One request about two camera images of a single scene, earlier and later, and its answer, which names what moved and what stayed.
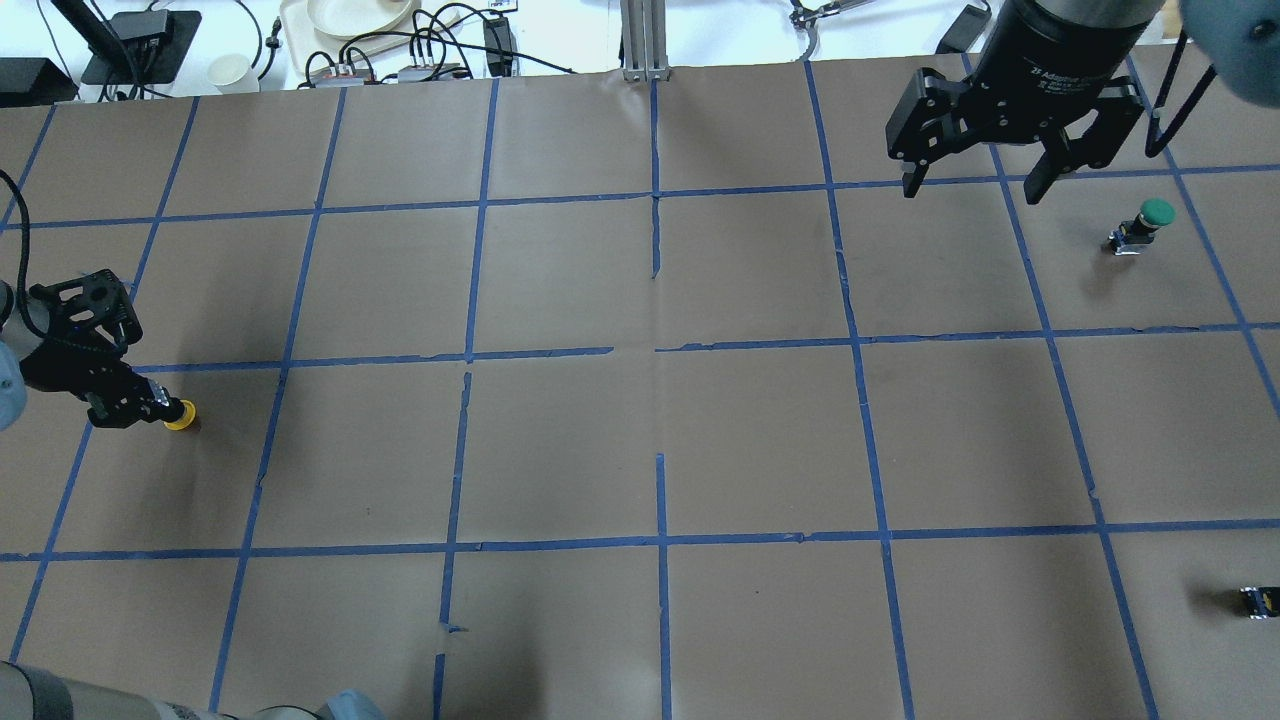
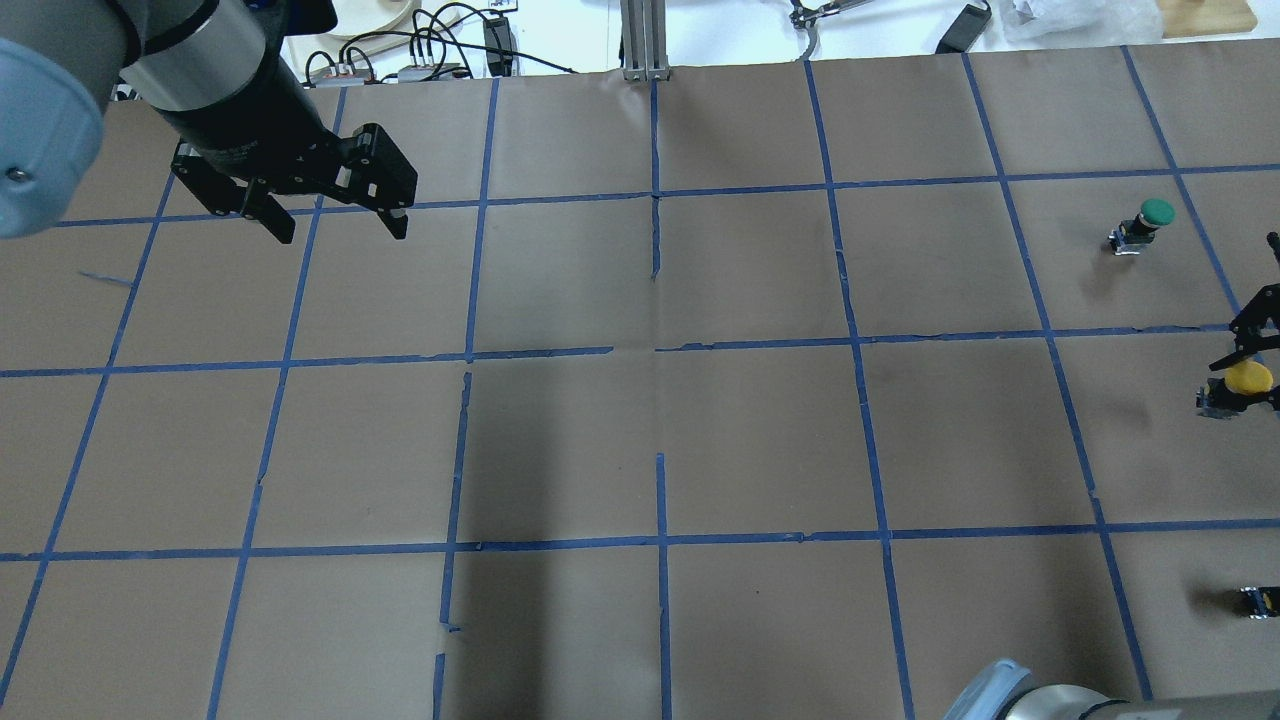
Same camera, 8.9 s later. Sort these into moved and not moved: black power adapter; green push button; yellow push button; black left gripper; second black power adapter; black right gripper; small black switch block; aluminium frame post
Moved: black right gripper; black left gripper; yellow push button
Not moved: small black switch block; black power adapter; green push button; second black power adapter; aluminium frame post
